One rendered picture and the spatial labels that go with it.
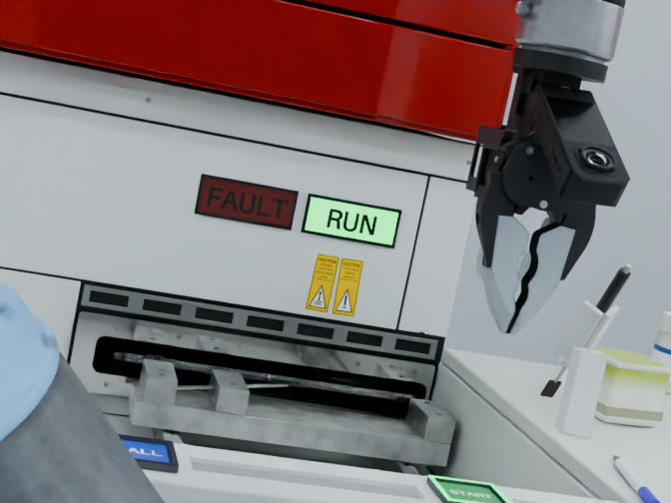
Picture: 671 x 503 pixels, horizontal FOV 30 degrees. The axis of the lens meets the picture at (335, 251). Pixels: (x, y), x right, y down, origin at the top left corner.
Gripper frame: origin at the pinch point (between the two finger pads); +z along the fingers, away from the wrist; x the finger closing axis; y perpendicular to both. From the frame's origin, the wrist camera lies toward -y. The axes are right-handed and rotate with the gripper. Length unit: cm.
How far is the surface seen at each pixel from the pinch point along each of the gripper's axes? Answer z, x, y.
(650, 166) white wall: -12, -111, 207
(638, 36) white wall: -43, -100, 207
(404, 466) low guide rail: 26, -9, 43
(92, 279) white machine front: 13, 29, 59
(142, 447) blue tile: 14.3, 25.6, 1.6
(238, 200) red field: 1, 14, 58
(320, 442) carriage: 25, 1, 45
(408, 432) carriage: 23, -10, 47
